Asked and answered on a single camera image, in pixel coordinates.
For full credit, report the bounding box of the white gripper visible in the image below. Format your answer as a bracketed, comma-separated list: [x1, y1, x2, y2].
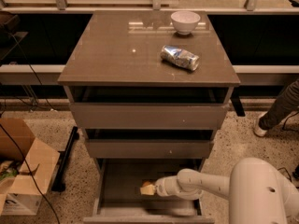
[140, 176, 180, 197]

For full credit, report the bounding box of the orange fruit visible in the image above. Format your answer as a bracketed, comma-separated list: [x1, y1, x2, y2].
[142, 181, 153, 188]

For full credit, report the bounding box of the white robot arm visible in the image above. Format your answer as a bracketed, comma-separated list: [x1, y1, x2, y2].
[140, 158, 299, 224]

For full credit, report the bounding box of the grey open bottom drawer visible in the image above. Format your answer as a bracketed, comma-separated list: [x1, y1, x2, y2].
[83, 159, 214, 224]

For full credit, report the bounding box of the grey middle drawer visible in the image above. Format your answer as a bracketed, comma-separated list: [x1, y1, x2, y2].
[85, 129, 216, 159]

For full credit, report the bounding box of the grey drawer cabinet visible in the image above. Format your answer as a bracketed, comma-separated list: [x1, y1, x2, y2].
[57, 9, 241, 224]

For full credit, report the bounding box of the grey top drawer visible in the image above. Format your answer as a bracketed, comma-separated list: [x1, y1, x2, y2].
[68, 86, 231, 131]

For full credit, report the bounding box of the black metal floor bar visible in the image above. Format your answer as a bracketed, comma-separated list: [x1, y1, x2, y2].
[51, 126, 79, 192]

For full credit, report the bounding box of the open cardboard box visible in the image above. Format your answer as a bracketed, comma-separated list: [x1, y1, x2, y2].
[0, 118, 59, 216]

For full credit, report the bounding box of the white shoe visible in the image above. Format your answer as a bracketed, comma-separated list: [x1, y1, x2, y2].
[253, 111, 269, 138]

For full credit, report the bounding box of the crushed silver blue can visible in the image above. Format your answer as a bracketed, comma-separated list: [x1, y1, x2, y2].
[160, 45, 200, 71]

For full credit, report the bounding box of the white ceramic bowl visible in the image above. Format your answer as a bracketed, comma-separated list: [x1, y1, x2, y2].
[171, 11, 201, 35]

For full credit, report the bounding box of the black floor cable right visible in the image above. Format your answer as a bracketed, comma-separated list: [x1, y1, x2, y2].
[277, 110, 299, 185]

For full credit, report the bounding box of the black floor cable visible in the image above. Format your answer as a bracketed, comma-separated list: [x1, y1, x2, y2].
[0, 31, 62, 224]
[277, 110, 299, 185]

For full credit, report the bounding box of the black floor cable left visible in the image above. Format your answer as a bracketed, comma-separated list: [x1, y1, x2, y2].
[0, 31, 62, 224]

